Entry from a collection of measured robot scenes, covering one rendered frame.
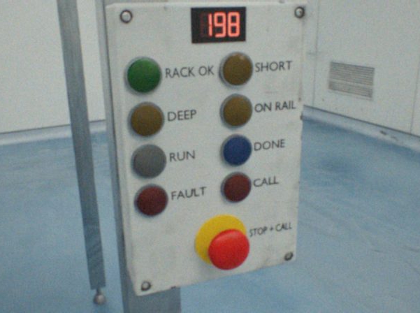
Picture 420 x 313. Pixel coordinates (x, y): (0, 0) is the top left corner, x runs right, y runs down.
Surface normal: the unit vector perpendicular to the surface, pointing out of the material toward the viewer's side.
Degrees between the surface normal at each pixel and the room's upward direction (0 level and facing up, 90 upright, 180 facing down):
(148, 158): 87
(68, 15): 90
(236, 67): 87
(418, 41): 90
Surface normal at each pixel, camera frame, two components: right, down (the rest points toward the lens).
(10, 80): 0.47, 0.27
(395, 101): -0.89, 0.16
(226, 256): 0.26, 0.31
